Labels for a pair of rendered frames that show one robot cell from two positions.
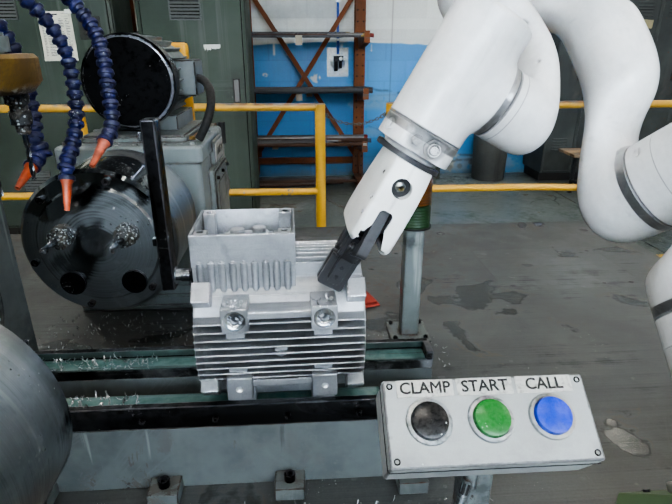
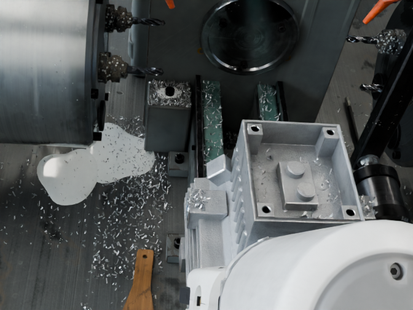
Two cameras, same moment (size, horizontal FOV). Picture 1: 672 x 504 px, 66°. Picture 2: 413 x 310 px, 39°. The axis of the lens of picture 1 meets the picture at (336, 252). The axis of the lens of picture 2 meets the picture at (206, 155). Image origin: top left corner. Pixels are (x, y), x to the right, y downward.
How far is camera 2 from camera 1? 57 cm
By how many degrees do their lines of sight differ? 70
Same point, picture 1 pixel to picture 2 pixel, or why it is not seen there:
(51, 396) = (70, 101)
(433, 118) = (225, 293)
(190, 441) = not seen: hidden behind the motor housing
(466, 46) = (259, 280)
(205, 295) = (212, 172)
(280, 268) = (244, 230)
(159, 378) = not seen: hidden behind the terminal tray
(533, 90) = not seen: outside the picture
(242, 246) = (244, 176)
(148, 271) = (402, 139)
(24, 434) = (29, 98)
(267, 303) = (220, 237)
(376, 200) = (194, 275)
